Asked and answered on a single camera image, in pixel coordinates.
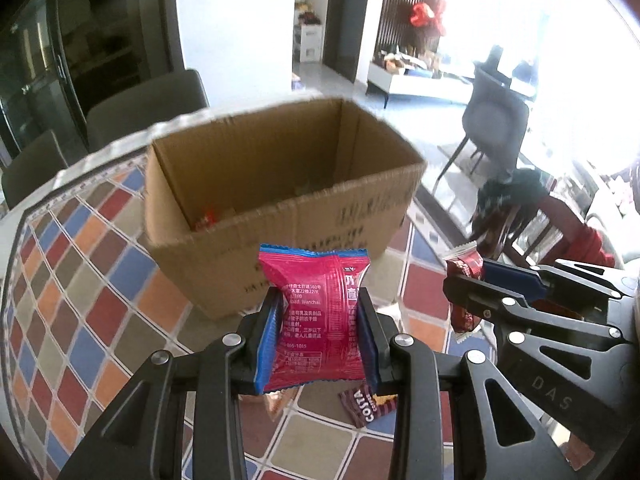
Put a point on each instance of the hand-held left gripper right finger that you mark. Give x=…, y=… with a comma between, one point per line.
x=369, y=347

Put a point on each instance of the brown wooden chair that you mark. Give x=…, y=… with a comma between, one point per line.
x=542, y=220

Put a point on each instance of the small red candy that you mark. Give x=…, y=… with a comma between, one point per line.
x=206, y=218

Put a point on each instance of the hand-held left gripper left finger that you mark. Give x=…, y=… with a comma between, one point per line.
x=264, y=345

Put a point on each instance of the dark hallway door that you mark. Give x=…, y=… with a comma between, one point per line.
x=345, y=20

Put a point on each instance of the brown cardboard box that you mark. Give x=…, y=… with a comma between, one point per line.
x=220, y=270

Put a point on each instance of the red cloth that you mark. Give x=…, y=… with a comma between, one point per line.
x=585, y=245

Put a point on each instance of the dark glass sliding door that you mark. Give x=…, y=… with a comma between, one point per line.
x=40, y=60

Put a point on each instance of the dark red striped packet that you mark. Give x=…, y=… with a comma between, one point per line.
x=357, y=405

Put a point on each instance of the white storage shelf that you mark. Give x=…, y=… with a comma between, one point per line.
x=310, y=40

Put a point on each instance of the red snack packet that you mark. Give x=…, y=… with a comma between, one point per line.
x=467, y=265

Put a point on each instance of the white low cabinet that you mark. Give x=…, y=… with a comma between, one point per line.
x=415, y=87

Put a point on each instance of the grey chair with thin legs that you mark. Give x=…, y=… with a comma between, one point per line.
x=492, y=115

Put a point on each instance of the pink snack packet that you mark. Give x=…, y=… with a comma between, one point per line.
x=315, y=310

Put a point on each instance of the red flower decoration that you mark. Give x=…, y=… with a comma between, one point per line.
x=422, y=12

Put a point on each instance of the dark green cloth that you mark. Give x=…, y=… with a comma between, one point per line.
x=505, y=195

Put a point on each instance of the grey dining chair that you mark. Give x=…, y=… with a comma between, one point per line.
x=35, y=165
x=150, y=100

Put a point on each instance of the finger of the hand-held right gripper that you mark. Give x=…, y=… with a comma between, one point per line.
x=515, y=277
x=475, y=292

